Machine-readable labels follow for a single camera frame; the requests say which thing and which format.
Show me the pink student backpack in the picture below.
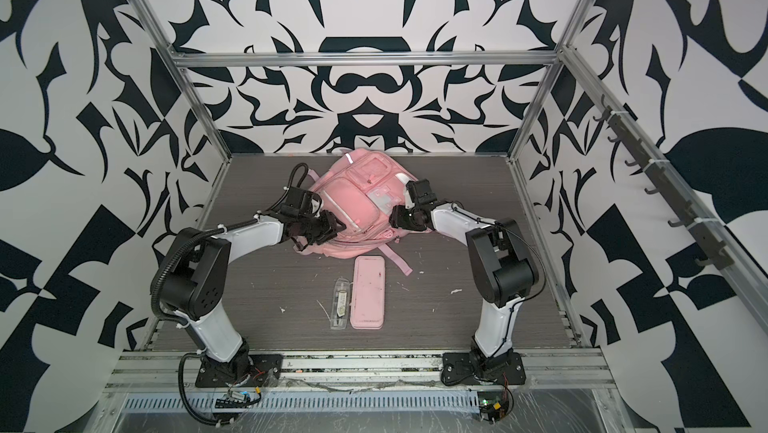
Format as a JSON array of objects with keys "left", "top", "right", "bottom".
[{"left": 294, "top": 149, "right": 417, "bottom": 275}]

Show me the clear plastic packet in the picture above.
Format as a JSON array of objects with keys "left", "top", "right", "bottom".
[{"left": 329, "top": 278, "right": 351, "bottom": 331}]

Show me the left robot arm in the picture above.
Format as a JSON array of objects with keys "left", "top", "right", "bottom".
[{"left": 150, "top": 163, "right": 346, "bottom": 384}]

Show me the aluminium cage frame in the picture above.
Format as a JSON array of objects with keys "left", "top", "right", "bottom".
[{"left": 128, "top": 0, "right": 767, "bottom": 328}]

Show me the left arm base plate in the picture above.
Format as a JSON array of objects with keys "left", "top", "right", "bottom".
[{"left": 195, "top": 354, "right": 284, "bottom": 388}]

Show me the wall hook rail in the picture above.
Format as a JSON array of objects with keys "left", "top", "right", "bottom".
[{"left": 596, "top": 105, "right": 734, "bottom": 271}]

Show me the pink pencil case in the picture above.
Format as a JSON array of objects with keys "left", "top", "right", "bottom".
[{"left": 350, "top": 256, "right": 386, "bottom": 330}]

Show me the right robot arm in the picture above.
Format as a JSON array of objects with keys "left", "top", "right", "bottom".
[{"left": 390, "top": 180, "right": 539, "bottom": 372}]

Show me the white cable duct strip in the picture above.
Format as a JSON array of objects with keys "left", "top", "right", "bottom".
[{"left": 122, "top": 390, "right": 484, "bottom": 415}]

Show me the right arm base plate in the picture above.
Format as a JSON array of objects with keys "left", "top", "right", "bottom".
[{"left": 440, "top": 350, "right": 527, "bottom": 386}]

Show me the green lit circuit board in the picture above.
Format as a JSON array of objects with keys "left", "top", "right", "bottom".
[{"left": 479, "top": 395, "right": 515, "bottom": 424}]

